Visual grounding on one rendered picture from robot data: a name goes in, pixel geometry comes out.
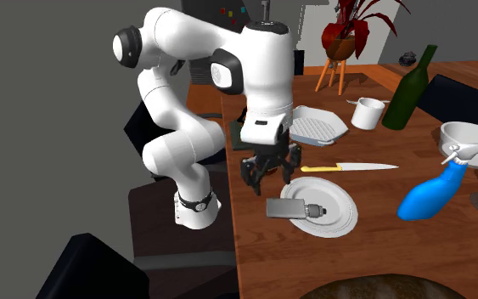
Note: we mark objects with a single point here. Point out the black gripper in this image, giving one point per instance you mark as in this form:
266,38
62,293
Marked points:
269,155

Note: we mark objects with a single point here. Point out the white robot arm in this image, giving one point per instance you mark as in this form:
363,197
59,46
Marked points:
189,136

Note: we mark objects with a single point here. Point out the grey metal flask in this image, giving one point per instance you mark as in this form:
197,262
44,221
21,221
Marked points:
284,208

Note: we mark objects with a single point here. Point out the dark green flat object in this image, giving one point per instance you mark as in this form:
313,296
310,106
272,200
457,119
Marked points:
235,138

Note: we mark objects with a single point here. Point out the white ridged grill pan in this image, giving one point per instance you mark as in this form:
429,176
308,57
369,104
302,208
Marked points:
317,126

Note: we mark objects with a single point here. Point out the white round plate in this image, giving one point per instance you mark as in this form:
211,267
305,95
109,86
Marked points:
338,207

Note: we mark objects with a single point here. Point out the white mug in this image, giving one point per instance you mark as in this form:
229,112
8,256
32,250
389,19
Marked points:
367,116

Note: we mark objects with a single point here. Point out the dark robot stand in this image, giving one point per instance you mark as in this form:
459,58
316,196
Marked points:
168,248

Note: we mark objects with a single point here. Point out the wooden dining table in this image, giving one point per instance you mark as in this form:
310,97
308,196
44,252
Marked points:
387,256

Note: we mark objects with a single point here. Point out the red potted plant on stand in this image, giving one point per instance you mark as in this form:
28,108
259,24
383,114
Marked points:
342,39

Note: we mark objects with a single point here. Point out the dark green wine bottle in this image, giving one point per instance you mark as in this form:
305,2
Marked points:
406,93

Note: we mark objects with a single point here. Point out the blue spray bottle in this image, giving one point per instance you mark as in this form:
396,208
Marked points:
429,198

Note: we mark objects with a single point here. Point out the dark fridge with magnets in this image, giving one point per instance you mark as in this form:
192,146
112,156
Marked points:
205,12

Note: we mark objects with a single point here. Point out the small dark round object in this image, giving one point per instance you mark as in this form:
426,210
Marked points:
407,59

